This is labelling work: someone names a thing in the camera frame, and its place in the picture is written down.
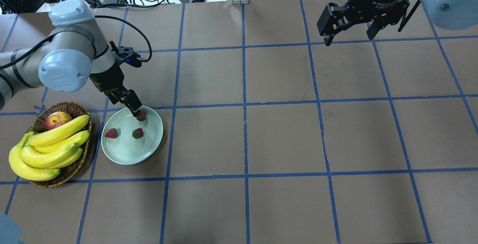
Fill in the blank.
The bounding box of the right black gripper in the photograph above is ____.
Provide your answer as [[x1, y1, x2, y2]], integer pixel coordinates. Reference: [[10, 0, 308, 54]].
[[316, 0, 410, 46]]

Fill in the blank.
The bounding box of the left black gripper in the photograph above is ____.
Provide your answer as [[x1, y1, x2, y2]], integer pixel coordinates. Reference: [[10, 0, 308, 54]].
[[89, 65, 142, 118]]

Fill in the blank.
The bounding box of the red strawberry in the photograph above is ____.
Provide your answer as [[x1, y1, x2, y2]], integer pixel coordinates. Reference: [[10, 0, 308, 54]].
[[136, 109, 147, 121], [131, 128, 145, 139], [104, 128, 118, 139]]

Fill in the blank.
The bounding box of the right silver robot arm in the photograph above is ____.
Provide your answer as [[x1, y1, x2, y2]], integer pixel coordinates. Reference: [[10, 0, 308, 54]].
[[316, 0, 478, 46]]

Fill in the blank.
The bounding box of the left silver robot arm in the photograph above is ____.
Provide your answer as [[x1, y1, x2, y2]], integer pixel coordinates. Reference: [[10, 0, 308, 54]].
[[0, 0, 146, 116]]

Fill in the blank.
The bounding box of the pale green plate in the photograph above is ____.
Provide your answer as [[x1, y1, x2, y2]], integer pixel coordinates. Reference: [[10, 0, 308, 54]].
[[101, 106, 164, 165]]

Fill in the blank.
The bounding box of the woven wicker basket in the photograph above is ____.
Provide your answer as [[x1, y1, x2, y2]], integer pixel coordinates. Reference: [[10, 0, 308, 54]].
[[27, 101, 93, 188]]

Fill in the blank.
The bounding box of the red apple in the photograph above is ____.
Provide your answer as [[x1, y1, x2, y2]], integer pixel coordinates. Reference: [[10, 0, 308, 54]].
[[44, 111, 73, 130]]

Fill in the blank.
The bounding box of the yellow banana bunch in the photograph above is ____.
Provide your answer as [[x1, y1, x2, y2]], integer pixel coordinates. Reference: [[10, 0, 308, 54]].
[[8, 114, 90, 181]]

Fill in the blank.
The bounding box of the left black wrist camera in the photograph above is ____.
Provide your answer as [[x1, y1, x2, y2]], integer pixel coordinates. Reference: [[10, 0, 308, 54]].
[[111, 46, 146, 68]]

